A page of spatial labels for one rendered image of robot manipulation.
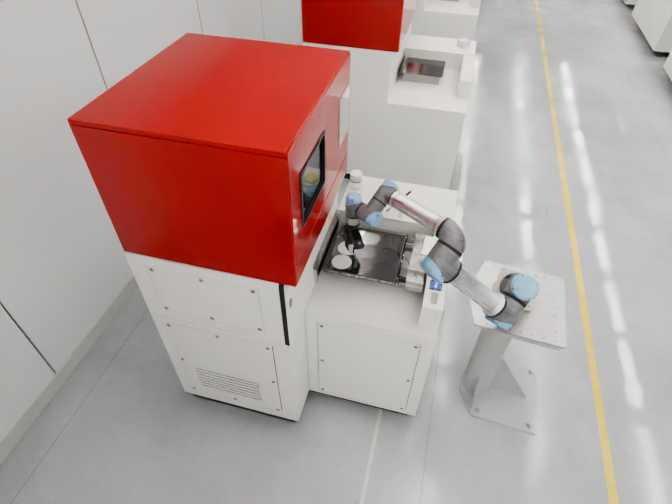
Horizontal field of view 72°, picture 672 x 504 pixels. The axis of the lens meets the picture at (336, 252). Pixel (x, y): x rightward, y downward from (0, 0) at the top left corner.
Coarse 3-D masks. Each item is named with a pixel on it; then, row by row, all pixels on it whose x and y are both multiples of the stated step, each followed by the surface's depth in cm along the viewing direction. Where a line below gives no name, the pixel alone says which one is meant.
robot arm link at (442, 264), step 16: (432, 256) 186; (448, 256) 184; (432, 272) 184; (448, 272) 186; (464, 272) 191; (464, 288) 192; (480, 288) 194; (480, 304) 198; (496, 304) 197; (512, 304) 199; (496, 320) 200; (512, 320) 200
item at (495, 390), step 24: (480, 336) 248; (480, 360) 254; (504, 360) 258; (480, 384) 268; (504, 384) 272; (528, 384) 281; (480, 408) 270; (504, 408) 270; (528, 408) 270; (528, 432) 260
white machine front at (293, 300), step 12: (336, 204) 246; (324, 228) 227; (312, 252) 212; (312, 264) 216; (312, 276) 221; (288, 288) 182; (300, 288) 202; (312, 288) 226; (288, 300) 186; (300, 300) 206; (288, 312) 189; (300, 312) 211; (288, 324) 194; (288, 336) 199
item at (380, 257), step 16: (368, 240) 242; (384, 240) 242; (400, 240) 242; (352, 256) 233; (368, 256) 234; (384, 256) 234; (400, 256) 234; (352, 272) 225; (368, 272) 226; (384, 272) 226
